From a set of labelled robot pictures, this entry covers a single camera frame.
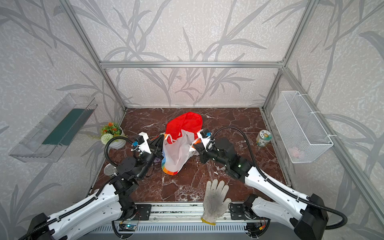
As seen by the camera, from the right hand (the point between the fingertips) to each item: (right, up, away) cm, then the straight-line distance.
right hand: (195, 141), depth 71 cm
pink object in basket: (+50, -6, +1) cm, 50 cm away
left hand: (-13, +5, -3) cm, 14 cm away
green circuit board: (-31, -41, -1) cm, 51 cm away
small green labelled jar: (+42, -1, +22) cm, 48 cm away
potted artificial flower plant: (-51, +4, +17) cm, 54 cm away
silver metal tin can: (-48, -17, +12) cm, 53 cm away
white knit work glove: (+10, -33, +4) cm, 35 cm away
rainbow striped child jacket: (-11, -6, +27) cm, 30 cm away
